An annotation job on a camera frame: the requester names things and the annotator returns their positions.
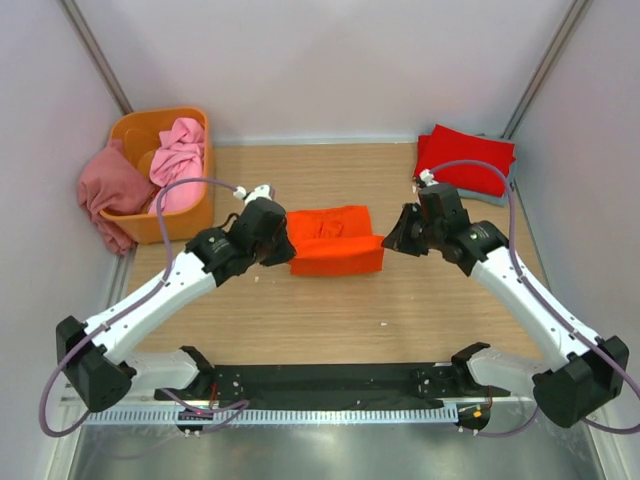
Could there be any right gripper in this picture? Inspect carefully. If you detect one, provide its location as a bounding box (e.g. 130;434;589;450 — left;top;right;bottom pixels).
384;203;444;257

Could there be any orange t-shirt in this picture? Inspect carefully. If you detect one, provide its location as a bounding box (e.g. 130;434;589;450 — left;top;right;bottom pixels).
287;205;384;277

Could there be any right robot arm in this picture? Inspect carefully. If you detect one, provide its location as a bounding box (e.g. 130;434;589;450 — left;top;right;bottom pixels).
382;183;629;428

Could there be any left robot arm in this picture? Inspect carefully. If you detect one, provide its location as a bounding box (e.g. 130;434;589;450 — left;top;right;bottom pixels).
56;197;295;413

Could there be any folded grey t-shirt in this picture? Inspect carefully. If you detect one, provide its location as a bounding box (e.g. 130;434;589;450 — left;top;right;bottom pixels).
417;132;519;209

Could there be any folded red t-shirt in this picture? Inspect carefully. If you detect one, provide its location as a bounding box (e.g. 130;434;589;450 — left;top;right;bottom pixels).
412;123;517;197

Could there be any light pink crumpled shirt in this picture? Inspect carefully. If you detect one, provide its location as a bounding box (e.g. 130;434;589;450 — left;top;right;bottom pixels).
148;117;205;214

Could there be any dusty pink crumpled shirt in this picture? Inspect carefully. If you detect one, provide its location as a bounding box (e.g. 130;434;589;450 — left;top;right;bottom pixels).
76;139;155;255

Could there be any orange plastic basket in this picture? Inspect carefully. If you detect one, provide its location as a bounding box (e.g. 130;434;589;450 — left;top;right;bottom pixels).
100;107;214;244

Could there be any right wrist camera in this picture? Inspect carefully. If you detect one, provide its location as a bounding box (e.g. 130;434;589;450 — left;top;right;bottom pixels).
419;169;437;186

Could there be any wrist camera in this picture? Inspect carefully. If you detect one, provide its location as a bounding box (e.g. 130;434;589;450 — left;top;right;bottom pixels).
419;169;437;186
233;184;275;205

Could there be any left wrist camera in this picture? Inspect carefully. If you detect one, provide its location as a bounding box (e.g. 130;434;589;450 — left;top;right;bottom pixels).
233;184;275;205

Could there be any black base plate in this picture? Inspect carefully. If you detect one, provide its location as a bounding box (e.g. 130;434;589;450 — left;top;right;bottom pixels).
174;363;510;411

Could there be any white slotted cable duct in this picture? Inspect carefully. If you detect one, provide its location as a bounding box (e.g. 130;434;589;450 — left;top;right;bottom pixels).
85;404;458;426

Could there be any aluminium rail frame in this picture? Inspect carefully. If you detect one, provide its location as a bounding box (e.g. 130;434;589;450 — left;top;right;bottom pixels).
47;249;640;480

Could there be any right corner aluminium post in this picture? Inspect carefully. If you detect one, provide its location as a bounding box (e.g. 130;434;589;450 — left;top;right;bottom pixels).
501;0;593;140

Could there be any corner aluminium post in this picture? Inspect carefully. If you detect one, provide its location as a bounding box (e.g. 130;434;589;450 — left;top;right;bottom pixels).
501;0;593;140
58;0;134;115

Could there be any left corner aluminium post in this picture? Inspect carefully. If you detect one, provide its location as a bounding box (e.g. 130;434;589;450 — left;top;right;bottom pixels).
58;0;134;115

